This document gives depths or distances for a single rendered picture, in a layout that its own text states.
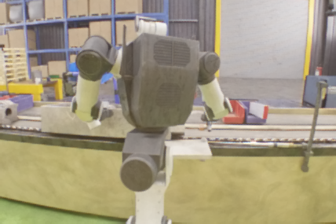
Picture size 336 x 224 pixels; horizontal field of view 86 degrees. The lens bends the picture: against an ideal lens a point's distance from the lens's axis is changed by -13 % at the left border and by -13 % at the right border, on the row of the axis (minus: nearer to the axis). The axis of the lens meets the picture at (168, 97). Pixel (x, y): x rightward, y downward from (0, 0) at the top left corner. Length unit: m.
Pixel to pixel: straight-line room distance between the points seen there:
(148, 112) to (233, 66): 11.29
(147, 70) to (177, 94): 0.13
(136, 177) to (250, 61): 11.64
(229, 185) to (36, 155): 1.51
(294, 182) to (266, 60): 10.93
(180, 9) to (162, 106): 11.29
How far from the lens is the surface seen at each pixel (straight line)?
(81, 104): 0.84
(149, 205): 0.90
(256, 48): 12.15
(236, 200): 1.66
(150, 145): 0.69
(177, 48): 0.65
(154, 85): 0.62
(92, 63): 0.68
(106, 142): 1.49
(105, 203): 1.81
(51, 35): 14.45
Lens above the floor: 1.38
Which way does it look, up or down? 13 degrees down
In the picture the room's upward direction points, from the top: straight up
